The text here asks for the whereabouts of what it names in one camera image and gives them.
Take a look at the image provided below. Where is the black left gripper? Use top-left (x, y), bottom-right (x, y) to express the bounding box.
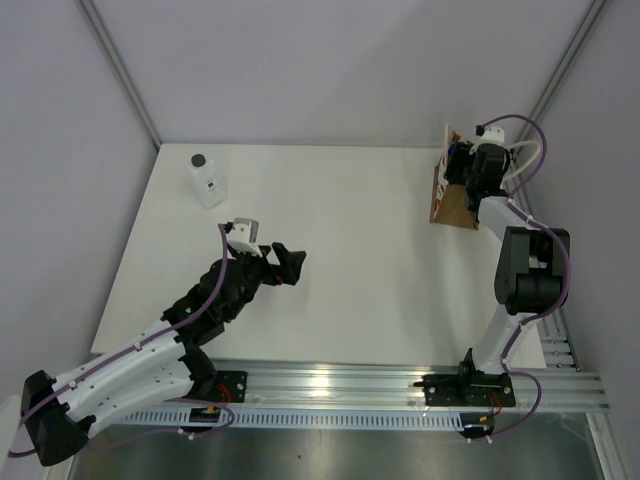
top-left (224, 242), bottom-right (304, 321)

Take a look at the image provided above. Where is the clear bottle black cap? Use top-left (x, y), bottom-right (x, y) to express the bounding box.
top-left (188, 153), bottom-right (227, 209)

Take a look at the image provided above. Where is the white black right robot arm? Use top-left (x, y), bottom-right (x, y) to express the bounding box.
top-left (274, 141), bottom-right (570, 407)

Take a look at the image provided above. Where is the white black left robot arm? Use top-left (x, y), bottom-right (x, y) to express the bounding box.
top-left (21, 243), bottom-right (307, 466)

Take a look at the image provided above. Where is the watermelon canvas tote bag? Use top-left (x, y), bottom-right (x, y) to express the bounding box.
top-left (427, 122), bottom-right (543, 232)

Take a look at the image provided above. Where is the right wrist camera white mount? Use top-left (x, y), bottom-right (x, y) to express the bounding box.
top-left (475, 124), bottom-right (506, 146)

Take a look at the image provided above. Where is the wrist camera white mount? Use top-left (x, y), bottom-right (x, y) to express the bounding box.
top-left (475, 124), bottom-right (506, 146)
top-left (225, 217), bottom-right (262, 256)

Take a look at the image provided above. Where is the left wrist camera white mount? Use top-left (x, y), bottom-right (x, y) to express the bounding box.
top-left (225, 217), bottom-right (262, 256)

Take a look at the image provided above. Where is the aluminium mounting rail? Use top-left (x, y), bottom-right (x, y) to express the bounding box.
top-left (213, 359), bottom-right (610, 413)

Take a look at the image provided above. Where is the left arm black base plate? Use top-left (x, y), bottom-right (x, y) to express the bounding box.
top-left (187, 370), bottom-right (249, 404)

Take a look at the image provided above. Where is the white slotted cable duct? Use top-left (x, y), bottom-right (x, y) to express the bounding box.
top-left (120, 406), bottom-right (463, 432)

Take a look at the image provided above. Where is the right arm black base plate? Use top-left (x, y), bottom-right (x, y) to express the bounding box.
top-left (413, 373), bottom-right (516, 408)

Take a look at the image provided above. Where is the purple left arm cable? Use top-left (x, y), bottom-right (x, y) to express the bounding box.
top-left (7, 224), bottom-right (236, 459)

